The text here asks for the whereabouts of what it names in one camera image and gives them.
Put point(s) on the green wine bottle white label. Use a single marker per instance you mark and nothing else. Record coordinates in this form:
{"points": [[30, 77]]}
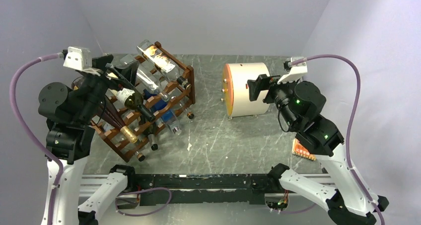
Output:
{"points": [[132, 100]]}

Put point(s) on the clear bottle bottom rack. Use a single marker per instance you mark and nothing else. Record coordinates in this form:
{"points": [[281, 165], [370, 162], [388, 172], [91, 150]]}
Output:
{"points": [[122, 141]]}

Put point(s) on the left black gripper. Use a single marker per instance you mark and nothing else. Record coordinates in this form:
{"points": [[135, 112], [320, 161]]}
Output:
{"points": [[127, 74]]}

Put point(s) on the dark red wine bottle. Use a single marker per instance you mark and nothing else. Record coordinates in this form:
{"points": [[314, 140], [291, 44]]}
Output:
{"points": [[107, 112]]}

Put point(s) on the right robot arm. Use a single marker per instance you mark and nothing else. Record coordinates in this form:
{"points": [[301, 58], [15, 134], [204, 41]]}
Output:
{"points": [[300, 104]]}

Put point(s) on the white cylinder drum orange face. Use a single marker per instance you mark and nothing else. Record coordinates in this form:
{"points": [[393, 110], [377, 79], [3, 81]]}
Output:
{"points": [[235, 89]]}

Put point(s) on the clear whisky bottle black label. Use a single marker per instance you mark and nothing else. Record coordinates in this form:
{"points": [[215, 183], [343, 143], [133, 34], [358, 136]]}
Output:
{"points": [[166, 66]]}

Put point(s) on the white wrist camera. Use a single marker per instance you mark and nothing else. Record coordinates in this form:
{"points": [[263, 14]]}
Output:
{"points": [[296, 68], [78, 58]]}

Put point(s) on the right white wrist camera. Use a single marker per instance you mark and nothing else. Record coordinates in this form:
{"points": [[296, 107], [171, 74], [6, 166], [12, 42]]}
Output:
{"points": [[296, 68]]}

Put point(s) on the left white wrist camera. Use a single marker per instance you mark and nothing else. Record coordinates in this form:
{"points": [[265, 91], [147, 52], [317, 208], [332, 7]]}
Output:
{"points": [[78, 58]]}

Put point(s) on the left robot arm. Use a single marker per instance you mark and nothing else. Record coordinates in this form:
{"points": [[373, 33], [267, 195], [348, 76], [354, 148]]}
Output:
{"points": [[68, 142]]}

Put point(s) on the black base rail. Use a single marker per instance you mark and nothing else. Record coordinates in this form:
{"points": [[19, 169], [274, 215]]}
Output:
{"points": [[195, 189]]}

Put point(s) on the blue square glass bottle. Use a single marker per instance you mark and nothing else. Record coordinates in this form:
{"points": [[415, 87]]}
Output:
{"points": [[168, 117]]}

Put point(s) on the brown wooden wine rack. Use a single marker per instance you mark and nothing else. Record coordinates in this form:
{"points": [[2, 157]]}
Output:
{"points": [[180, 99]]}

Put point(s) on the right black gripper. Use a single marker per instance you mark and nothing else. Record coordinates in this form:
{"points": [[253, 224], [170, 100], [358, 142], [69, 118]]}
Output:
{"points": [[263, 82]]}

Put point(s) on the orange card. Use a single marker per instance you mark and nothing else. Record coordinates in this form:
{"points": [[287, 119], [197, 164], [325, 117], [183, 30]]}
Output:
{"points": [[301, 151]]}

